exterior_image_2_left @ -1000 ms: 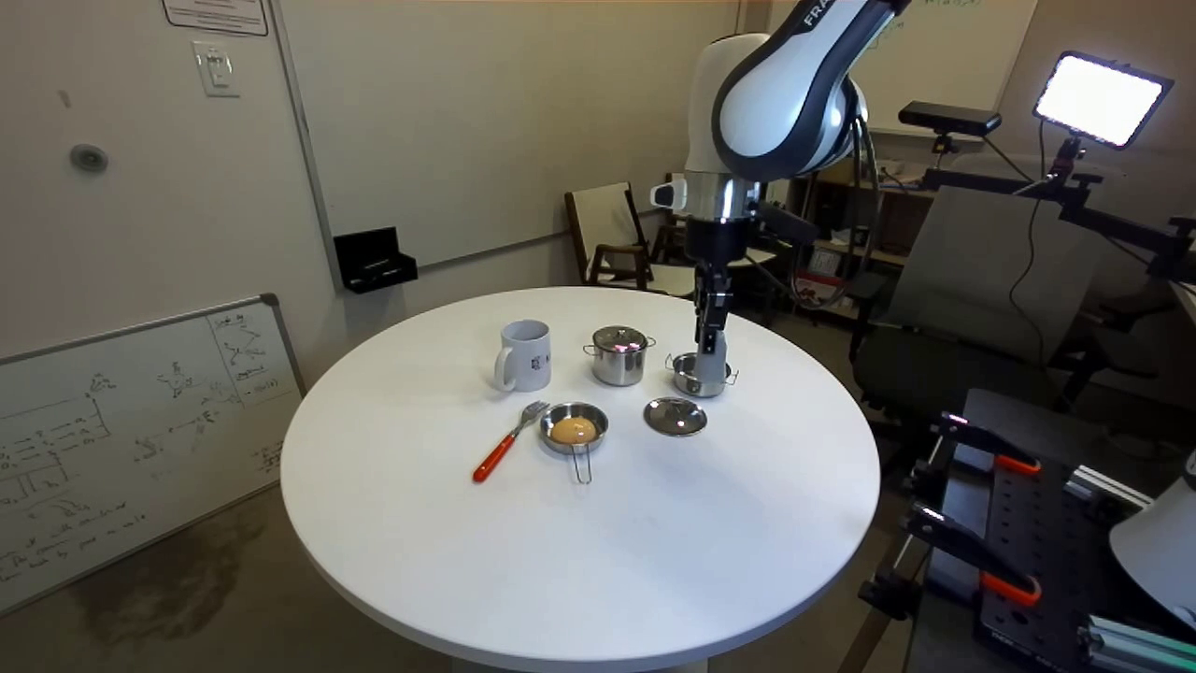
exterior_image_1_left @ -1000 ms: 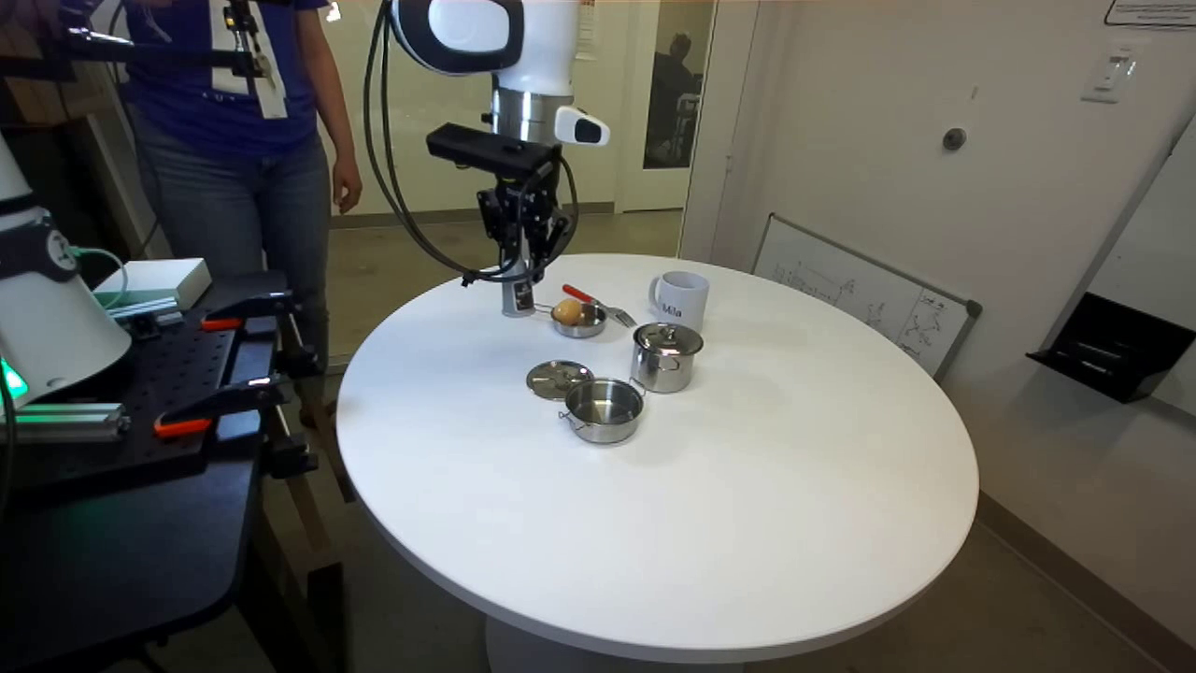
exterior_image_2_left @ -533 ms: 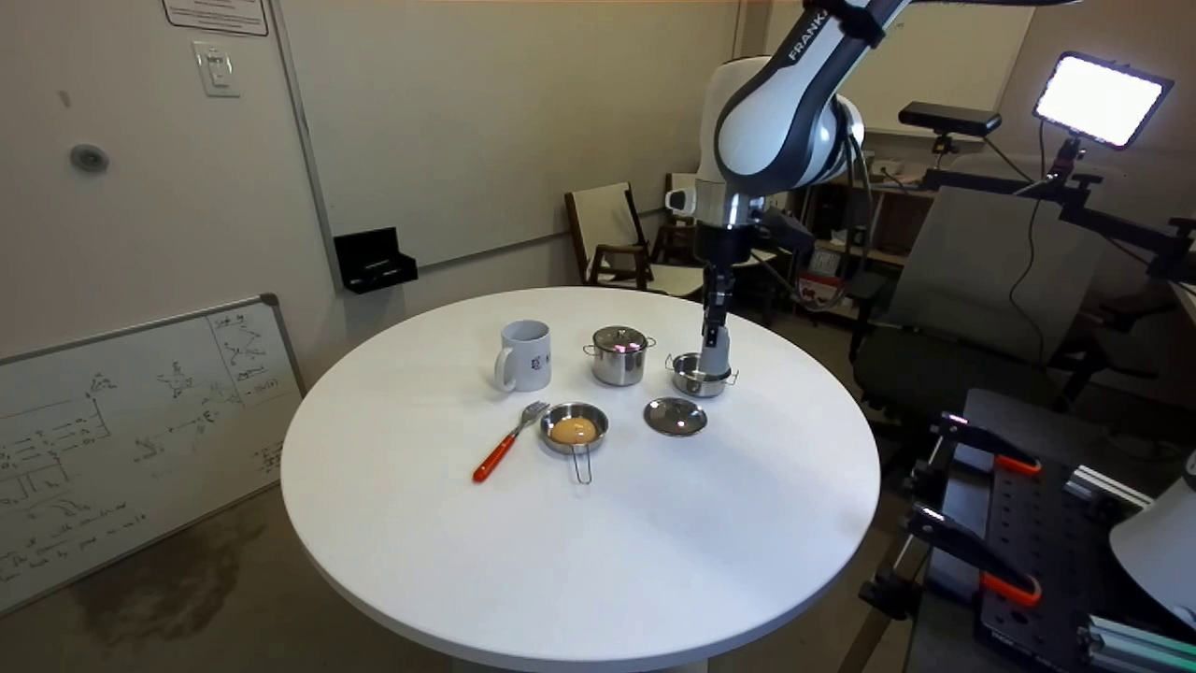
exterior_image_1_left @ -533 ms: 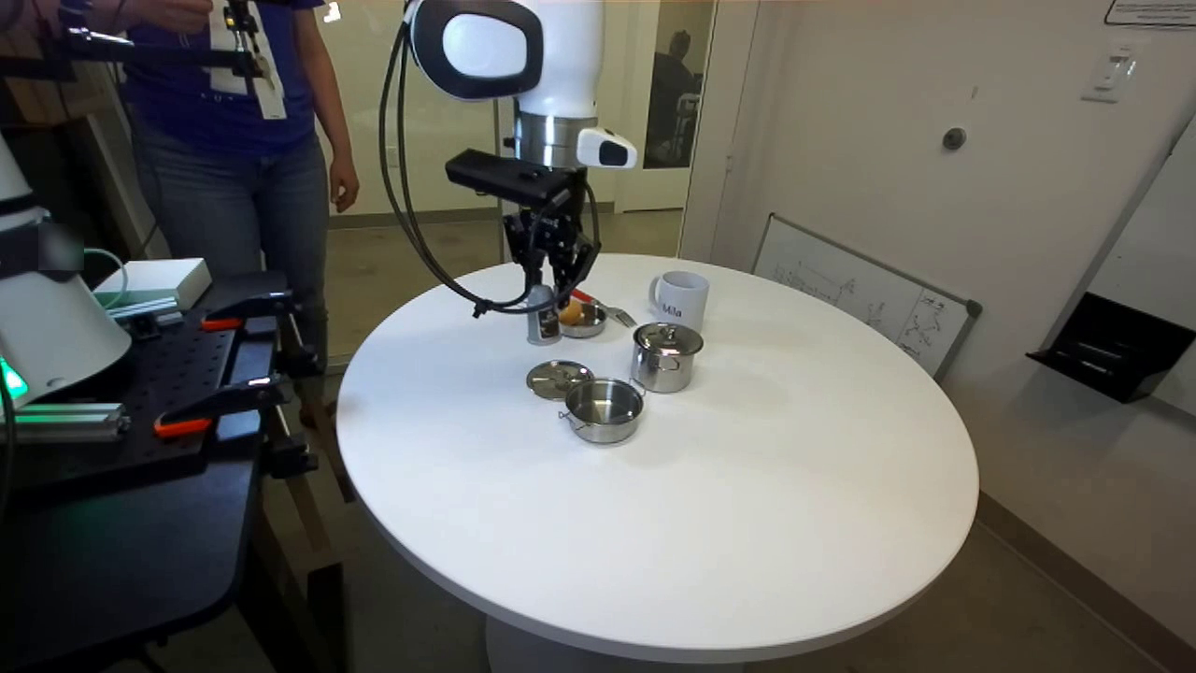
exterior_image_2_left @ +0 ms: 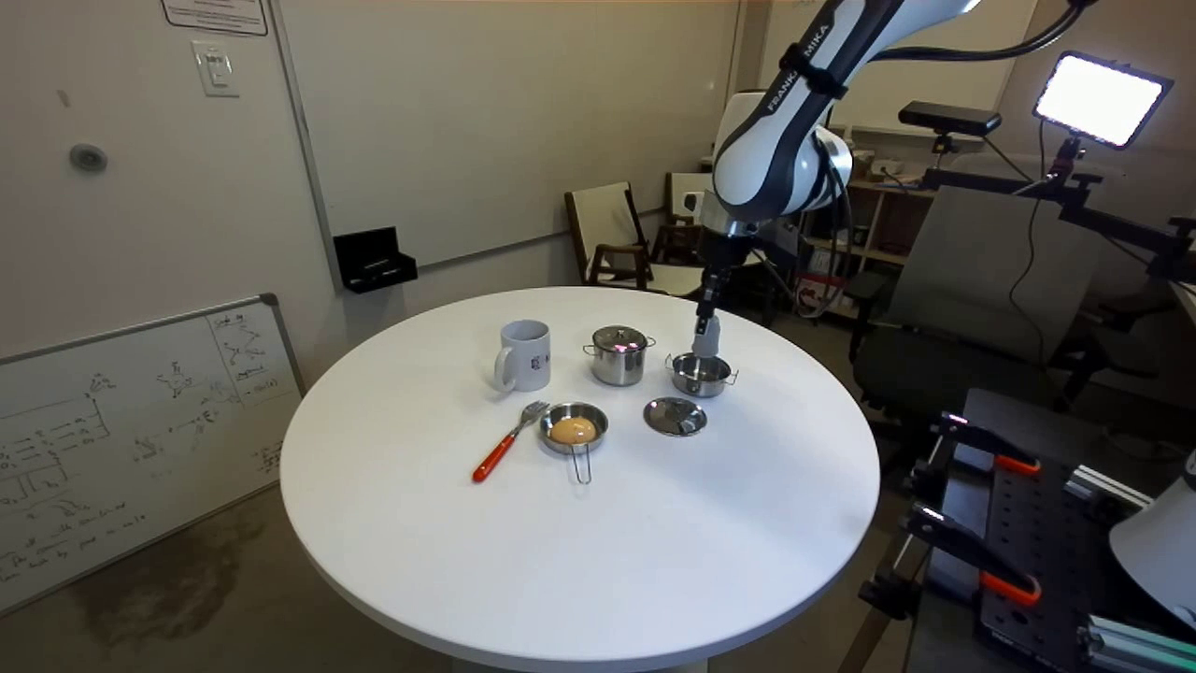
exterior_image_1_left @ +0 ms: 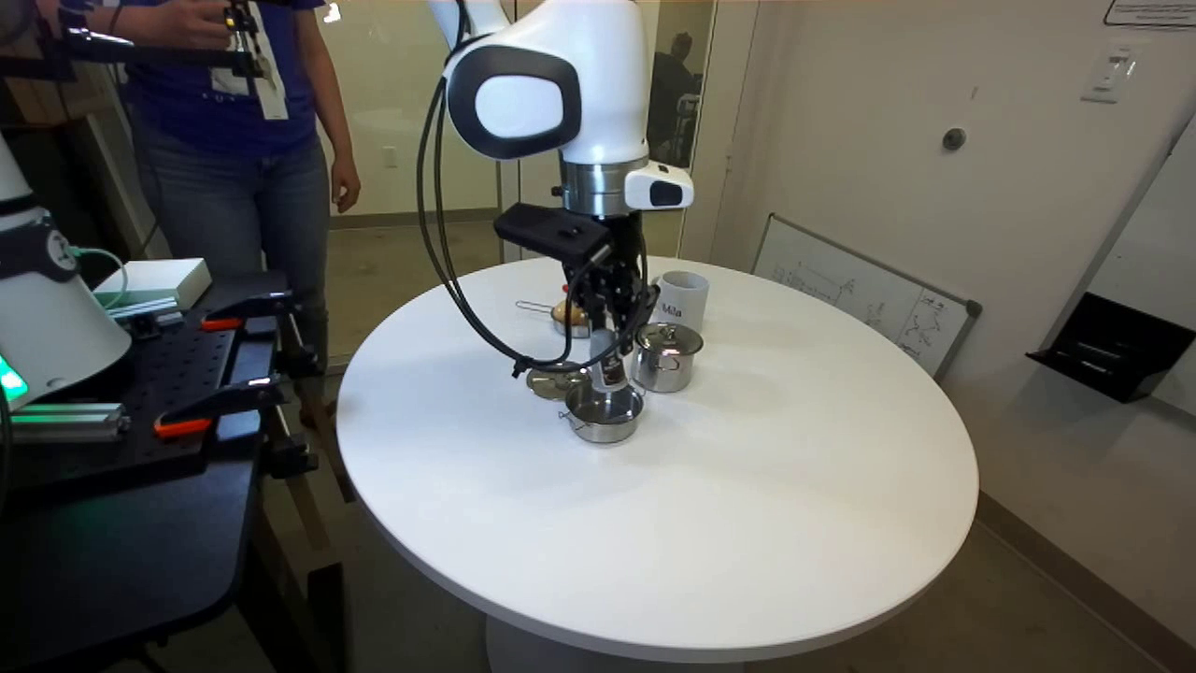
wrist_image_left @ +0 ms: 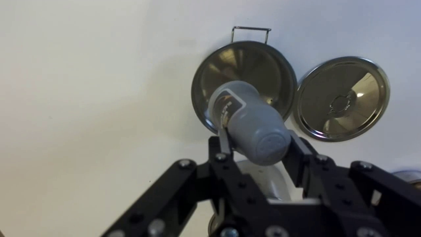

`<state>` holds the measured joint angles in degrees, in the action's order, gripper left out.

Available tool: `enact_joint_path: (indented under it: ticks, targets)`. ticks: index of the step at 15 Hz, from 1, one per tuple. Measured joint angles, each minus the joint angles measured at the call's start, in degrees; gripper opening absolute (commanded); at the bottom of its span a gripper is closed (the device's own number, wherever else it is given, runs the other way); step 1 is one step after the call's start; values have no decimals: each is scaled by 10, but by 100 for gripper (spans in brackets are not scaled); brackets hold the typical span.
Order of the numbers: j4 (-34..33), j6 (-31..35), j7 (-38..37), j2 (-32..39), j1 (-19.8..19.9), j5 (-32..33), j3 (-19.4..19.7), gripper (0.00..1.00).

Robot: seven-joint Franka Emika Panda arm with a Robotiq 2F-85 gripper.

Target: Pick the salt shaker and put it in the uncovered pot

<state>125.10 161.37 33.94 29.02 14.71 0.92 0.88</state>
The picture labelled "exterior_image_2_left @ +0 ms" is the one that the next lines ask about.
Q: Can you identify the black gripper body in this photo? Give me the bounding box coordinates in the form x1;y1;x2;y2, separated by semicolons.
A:
695;228;751;302

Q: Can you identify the grey salt shaker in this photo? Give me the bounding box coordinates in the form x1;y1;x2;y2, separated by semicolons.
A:
692;313;726;365

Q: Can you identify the uncovered steel pot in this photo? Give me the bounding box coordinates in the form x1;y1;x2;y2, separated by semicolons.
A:
669;347;739;405

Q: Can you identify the covered steel pot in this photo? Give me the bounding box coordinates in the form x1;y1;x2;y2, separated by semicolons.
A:
580;322;658;390

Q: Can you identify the steel pot lid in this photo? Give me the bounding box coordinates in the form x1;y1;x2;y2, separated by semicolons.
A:
639;393;711;443

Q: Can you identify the wooden chair white cushion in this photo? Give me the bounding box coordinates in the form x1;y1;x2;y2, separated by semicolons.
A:
565;180;701;298

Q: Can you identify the yellow ball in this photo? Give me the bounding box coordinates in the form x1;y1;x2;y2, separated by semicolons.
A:
548;410;598;449

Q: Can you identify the cluttered shelf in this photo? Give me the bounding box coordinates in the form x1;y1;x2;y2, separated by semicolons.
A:
837;148;953;278

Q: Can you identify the white mug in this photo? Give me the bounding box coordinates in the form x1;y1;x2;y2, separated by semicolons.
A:
487;319;553;396

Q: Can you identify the grey office chair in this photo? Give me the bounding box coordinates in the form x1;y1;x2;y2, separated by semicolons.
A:
847;182;1127;429

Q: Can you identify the black marker tray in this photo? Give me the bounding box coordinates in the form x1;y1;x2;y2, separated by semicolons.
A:
329;224;423;294

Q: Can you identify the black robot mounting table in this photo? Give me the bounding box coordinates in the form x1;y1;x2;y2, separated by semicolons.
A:
857;386;1196;673

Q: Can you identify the LED light panel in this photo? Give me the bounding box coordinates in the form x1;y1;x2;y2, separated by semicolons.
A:
1033;50;1178;155

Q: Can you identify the leaning whiteboard with drawings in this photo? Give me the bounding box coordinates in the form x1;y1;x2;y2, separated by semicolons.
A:
0;292;305;618

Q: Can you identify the wall mounted whiteboard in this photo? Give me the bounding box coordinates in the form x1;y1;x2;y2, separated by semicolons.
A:
270;0;751;283

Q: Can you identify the black camera bar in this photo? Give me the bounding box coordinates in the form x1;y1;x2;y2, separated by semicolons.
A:
893;99;1005;141

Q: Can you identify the black clamp orange handle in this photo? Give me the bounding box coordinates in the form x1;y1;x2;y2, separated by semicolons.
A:
912;406;1045;501
857;501;1045;620

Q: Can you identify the black cable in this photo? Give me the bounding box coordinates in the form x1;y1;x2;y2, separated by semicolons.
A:
871;0;1101;67

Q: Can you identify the aluminium rail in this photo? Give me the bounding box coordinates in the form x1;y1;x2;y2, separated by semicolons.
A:
1075;610;1196;673

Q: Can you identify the white light switch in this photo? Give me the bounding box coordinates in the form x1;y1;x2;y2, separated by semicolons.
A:
190;38;244;100

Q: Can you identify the framed wall sign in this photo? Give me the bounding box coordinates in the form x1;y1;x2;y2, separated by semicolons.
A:
158;0;274;38

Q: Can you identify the round dark wall stopper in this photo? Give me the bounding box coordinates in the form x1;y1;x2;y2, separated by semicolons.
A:
63;141;112;180

